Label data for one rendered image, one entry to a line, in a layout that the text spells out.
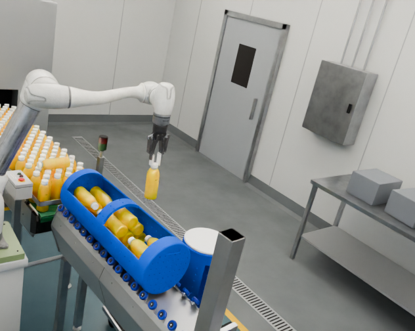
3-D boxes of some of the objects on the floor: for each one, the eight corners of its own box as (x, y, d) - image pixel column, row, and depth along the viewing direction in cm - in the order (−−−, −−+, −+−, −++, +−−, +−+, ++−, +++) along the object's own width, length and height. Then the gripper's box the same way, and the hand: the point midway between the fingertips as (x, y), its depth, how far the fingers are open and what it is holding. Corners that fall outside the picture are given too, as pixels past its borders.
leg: (55, 340, 291) (64, 262, 269) (51, 334, 295) (59, 257, 273) (63, 337, 295) (72, 260, 273) (60, 331, 299) (68, 255, 277)
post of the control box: (7, 324, 295) (15, 194, 260) (5, 320, 297) (12, 191, 262) (14, 322, 297) (21, 193, 262) (11, 318, 300) (19, 190, 265)
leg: (75, 332, 300) (84, 257, 278) (71, 327, 304) (80, 252, 282) (82, 330, 304) (92, 255, 282) (79, 324, 308) (88, 250, 286)
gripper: (150, 127, 216) (144, 169, 225) (177, 125, 226) (171, 166, 235) (142, 121, 221) (137, 163, 230) (169, 120, 232) (163, 161, 240)
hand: (155, 159), depth 231 cm, fingers closed on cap, 4 cm apart
